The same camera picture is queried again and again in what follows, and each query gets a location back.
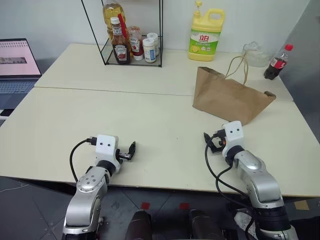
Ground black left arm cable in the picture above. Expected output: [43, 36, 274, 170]
[69, 136, 97, 185]

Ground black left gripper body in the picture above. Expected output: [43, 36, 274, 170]
[116, 148, 133, 161]

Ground yellow detergent bottle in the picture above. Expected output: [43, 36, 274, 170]
[187, 0, 226, 63]

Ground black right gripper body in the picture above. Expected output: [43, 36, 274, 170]
[211, 129, 227, 151]

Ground black wire rack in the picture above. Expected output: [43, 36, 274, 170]
[80, 0, 164, 68]

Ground brown floor tape piece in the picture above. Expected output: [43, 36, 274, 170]
[294, 199, 311, 211]

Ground white floor cable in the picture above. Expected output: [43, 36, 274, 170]
[0, 183, 29, 194]

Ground cooking oil bottle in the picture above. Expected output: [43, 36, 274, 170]
[102, 0, 130, 41]

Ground clear plastic bag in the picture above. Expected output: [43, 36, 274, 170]
[240, 41, 273, 68]

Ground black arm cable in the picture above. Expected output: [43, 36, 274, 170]
[204, 134, 256, 240]
[69, 136, 97, 185]

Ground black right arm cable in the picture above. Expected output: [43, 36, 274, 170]
[204, 134, 256, 240]

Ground brown paper bag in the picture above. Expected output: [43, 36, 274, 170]
[192, 55, 277, 126]

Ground grey laptop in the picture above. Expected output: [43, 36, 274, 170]
[0, 38, 43, 95]

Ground dark rounded shape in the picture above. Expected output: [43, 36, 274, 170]
[187, 209, 224, 240]
[125, 209, 154, 240]

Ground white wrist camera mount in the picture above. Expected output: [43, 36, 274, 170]
[221, 120, 245, 156]
[94, 134, 124, 174]

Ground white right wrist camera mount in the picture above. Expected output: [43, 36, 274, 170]
[221, 120, 245, 156]

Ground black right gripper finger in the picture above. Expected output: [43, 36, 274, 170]
[208, 142, 223, 155]
[202, 132, 214, 145]

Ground black flat device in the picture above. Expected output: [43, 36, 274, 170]
[0, 108, 16, 118]

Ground white seasoning jar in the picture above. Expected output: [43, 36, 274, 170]
[142, 37, 158, 64]
[146, 32, 160, 57]

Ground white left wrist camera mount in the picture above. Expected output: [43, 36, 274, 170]
[94, 134, 124, 174]

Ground cola bottle with red cap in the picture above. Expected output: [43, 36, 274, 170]
[263, 44, 294, 81]

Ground red squeeze ketchup bottle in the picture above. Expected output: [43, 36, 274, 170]
[128, 25, 145, 61]

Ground glass Heinz ketchup bottle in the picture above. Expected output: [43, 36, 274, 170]
[109, 16, 132, 65]

